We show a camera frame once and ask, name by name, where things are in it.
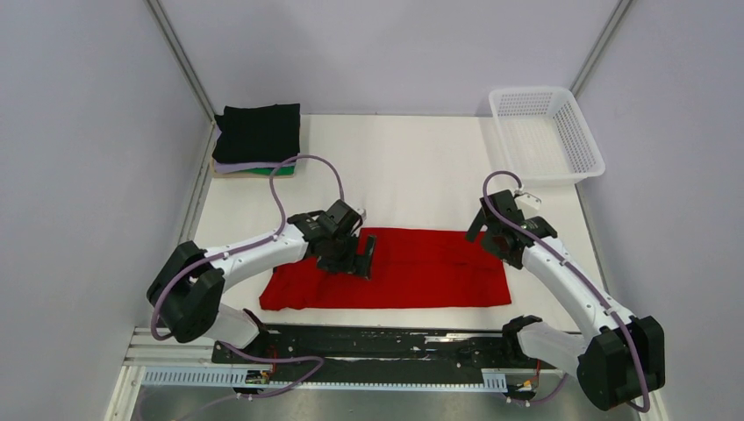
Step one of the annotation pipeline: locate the red t shirt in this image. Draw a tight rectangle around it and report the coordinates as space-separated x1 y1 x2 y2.
259 227 512 310

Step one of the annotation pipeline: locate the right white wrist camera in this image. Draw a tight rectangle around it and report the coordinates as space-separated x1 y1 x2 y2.
514 192 542 215

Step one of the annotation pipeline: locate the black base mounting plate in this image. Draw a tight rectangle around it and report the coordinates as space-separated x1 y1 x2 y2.
244 324 551 383

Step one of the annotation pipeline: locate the folded lavender t shirt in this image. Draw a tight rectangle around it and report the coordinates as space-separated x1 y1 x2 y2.
211 159 296 176

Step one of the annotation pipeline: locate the folded green t shirt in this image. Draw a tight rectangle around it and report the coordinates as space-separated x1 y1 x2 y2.
243 165 296 177

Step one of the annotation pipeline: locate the white plastic basket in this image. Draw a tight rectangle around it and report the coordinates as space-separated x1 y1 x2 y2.
488 86 605 187

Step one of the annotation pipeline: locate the white slotted cable duct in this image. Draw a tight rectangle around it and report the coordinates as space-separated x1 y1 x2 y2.
141 367 508 393

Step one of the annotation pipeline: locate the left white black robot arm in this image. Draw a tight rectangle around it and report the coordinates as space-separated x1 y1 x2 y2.
146 200 376 362

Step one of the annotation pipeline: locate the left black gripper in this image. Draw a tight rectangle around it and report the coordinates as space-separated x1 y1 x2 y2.
318 231 376 281

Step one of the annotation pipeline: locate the aluminium frame rail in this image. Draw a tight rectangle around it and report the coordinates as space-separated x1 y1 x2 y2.
125 329 556 380

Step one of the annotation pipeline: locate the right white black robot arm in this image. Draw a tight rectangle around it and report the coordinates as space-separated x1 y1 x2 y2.
466 190 666 410

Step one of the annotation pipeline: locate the folded black t shirt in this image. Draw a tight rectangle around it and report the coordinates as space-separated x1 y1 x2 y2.
212 103 301 164

